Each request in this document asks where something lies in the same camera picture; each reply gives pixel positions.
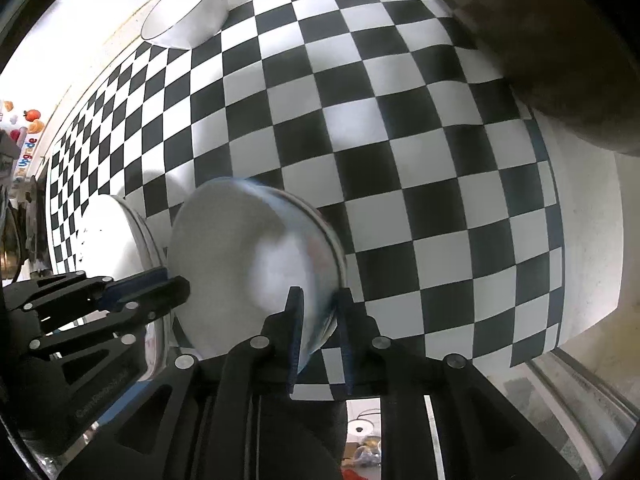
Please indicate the white bowl with blue print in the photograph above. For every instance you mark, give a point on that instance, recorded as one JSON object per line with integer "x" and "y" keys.
{"x": 240, "y": 270}

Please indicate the colourful wall sticker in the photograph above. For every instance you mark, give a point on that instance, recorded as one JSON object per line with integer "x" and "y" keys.
{"x": 27, "y": 127}

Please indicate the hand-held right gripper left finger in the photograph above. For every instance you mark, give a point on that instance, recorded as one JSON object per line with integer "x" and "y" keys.
{"x": 296, "y": 330}

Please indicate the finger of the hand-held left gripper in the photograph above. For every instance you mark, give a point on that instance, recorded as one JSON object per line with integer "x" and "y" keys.
{"x": 135, "y": 282}
{"x": 172, "y": 292}

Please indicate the black glass gas stove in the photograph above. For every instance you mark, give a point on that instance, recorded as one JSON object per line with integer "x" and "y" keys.
{"x": 30, "y": 220}

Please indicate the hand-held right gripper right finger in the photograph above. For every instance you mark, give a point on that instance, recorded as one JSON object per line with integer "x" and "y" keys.
{"x": 345, "y": 340}

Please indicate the brown rice cooker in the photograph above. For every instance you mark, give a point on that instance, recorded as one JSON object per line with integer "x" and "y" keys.
{"x": 550, "y": 50}

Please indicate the black and white checkered cloth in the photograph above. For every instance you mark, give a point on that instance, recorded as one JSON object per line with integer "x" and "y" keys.
{"x": 400, "y": 160}

